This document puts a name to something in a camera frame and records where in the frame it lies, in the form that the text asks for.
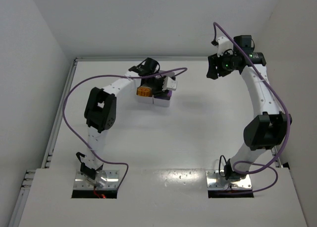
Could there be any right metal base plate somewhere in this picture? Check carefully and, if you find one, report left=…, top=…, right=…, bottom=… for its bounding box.
left=206, top=170, right=252, bottom=191

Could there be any purple arch lego with red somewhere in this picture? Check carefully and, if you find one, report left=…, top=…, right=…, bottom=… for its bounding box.
left=154, top=90, right=172, bottom=100

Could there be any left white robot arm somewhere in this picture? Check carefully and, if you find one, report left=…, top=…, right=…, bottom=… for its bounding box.
left=76, top=57, right=177, bottom=181

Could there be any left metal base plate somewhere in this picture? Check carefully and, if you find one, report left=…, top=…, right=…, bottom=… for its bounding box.
left=73, top=170, right=119, bottom=190

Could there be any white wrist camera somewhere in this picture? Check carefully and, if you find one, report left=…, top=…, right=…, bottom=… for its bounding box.
left=162, top=76, right=177, bottom=91
left=211, top=36, right=233, bottom=57

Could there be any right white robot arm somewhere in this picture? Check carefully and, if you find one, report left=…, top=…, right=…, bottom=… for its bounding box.
left=207, top=35, right=292, bottom=180

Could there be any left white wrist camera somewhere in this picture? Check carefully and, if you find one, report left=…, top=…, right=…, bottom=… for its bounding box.
left=162, top=76, right=177, bottom=91

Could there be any orange printed round lego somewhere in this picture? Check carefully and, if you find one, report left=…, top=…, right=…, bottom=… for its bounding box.
left=137, top=87, right=152, bottom=97

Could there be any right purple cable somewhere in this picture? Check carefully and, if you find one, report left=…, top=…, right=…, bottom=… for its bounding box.
left=212, top=21, right=291, bottom=194

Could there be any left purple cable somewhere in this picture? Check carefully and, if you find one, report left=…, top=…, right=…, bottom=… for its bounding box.
left=62, top=67, right=188, bottom=188

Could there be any white six-compartment container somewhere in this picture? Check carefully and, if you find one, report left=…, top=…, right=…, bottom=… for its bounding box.
left=136, top=72, right=175, bottom=107

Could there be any metal base plate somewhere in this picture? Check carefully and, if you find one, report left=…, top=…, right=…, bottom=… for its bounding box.
left=206, top=170, right=252, bottom=191
left=73, top=170, right=119, bottom=190

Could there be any purple cable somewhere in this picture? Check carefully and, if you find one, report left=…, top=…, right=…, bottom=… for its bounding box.
left=62, top=67, right=188, bottom=188
left=212, top=21, right=291, bottom=194

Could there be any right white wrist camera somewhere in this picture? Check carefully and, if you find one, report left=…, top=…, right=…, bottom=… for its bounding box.
left=211, top=36, right=233, bottom=57

